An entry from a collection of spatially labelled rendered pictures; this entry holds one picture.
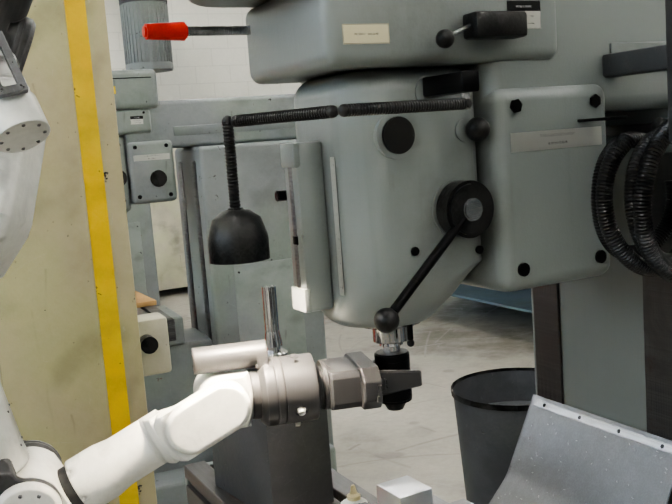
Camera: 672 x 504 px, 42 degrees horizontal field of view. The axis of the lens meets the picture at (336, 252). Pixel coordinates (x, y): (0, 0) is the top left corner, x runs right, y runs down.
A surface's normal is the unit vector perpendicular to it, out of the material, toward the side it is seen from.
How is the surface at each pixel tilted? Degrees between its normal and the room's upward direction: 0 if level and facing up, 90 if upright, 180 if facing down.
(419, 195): 90
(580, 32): 90
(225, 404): 88
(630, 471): 63
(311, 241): 90
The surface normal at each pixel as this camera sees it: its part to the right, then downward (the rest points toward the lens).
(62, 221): 0.46, 0.08
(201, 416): 0.22, 0.07
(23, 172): 0.98, -0.15
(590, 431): -0.82, -0.33
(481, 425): -0.68, 0.21
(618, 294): -0.88, 0.12
